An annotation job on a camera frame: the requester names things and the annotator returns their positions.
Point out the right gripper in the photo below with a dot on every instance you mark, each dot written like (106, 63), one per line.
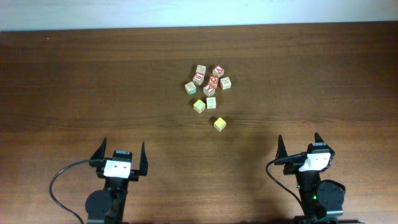
(290, 158)

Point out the plain wooden block top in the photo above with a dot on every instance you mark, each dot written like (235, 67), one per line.
(201, 69)

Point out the pale engraved wooden block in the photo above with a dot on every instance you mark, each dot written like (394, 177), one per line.
(211, 103)

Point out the plain engraved wooden block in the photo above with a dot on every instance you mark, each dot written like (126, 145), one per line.
(225, 83)

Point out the yellow number 1 block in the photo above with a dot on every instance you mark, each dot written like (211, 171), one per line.
(199, 106)

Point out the yellow letter block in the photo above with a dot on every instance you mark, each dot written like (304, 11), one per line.
(219, 124)

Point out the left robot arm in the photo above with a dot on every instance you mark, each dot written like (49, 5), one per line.
(106, 206)

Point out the red number 6 block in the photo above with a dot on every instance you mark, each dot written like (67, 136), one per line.
(198, 78)

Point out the red letter A block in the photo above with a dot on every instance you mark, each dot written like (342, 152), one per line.
(218, 71)

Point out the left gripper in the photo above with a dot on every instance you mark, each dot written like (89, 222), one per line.
(96, 157)

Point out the red letter Q block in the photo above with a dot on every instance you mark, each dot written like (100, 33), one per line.
(213, 81)

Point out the red letter Y block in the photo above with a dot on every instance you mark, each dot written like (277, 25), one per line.
(209, 90)

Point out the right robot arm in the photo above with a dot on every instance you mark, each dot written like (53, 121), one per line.
(321, 200)

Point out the green edged wooden block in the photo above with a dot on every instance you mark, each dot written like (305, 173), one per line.
(190, 88)

